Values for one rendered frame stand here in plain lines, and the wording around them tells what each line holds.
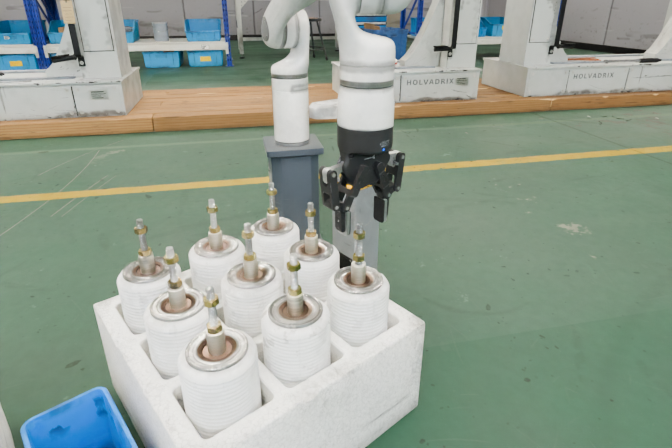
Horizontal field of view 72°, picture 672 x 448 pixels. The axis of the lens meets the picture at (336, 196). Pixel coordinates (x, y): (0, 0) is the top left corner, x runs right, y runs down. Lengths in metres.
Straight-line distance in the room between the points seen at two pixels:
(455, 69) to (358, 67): 2.42
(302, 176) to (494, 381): 0.65
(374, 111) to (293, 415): 0.39
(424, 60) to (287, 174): 1.99
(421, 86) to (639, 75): 1.55
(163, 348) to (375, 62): 0.47
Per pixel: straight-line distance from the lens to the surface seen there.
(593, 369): 1.05
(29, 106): 2.86
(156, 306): 0.70
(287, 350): 0.64
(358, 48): 0.57
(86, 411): 0.83
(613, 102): 3.58
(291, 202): 1.22
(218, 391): 0.59
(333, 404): 0.69
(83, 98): 2.78
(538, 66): 3.29
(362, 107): 0.58
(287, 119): 1.17
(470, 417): 0.89
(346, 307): 0.69
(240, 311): 0.72
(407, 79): 2.85
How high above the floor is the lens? 0.64
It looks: 23 degrees down
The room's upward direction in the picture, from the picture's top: straight up
